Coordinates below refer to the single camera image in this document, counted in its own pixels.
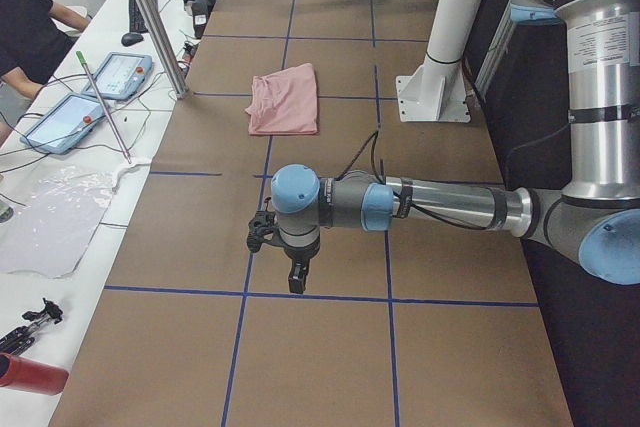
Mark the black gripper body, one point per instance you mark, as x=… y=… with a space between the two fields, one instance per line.
x=299 y=254

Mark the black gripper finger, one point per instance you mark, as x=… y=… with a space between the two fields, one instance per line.
x=297 y=277

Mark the pink Snoopy t-shirt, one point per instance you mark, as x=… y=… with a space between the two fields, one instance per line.
x=284 y=103

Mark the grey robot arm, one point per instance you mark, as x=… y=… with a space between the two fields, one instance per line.
x=593 y=220

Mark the clear plastic bag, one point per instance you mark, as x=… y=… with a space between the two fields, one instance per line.
x=50 y=234

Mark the far teach pendant tablet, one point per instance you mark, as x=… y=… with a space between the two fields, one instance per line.
x=121 y=75

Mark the teach pendant tablet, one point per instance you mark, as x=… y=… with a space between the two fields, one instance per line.
x=65 y=125
x=121 y=75

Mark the black power adapter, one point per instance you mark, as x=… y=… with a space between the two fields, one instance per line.
x=200 y=15

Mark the near teach pendant tablet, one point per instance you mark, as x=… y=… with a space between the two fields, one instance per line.
x=65 y=125

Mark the black computer mouse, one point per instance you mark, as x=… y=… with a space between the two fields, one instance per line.
x=131 y=38

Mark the black keyboard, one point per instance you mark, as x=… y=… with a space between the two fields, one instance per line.
x=137 y=22

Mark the black folded tripod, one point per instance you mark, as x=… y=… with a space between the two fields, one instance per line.
x=21 y=338

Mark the red cylinder bottle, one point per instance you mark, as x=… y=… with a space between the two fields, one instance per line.
x=23 y=374

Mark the metal rod green tip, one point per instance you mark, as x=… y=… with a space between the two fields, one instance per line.
x=125 y=151

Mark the person in black shirt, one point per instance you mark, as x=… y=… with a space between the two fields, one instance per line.
x=32 y=46

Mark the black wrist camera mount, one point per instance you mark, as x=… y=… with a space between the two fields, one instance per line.
x=263 y=229

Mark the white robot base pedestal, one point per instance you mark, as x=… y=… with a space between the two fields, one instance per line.
x=435 y=92

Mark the aluminium frame post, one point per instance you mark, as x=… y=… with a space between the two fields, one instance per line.
x=163 y=47

